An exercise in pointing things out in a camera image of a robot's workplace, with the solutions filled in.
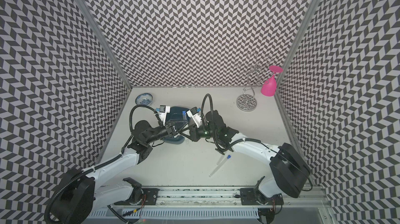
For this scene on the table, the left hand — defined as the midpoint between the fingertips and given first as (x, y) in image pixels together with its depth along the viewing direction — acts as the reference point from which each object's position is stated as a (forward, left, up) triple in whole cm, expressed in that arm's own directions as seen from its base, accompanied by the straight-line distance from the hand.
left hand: (187, 123), depth 72 cm
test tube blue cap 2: (-12, -16, -24) cm, 31 cm away
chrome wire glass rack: (+26, -34, +9) cm, 43 cm away
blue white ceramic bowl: (+33, +36, -20) cm, 53 cm away
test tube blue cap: (+3, +2, +4) cm, 6 cm away
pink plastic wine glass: (+23, -43, +1) cm, 49 cm away
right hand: (-4, +3, -4) cm, 6 cm away
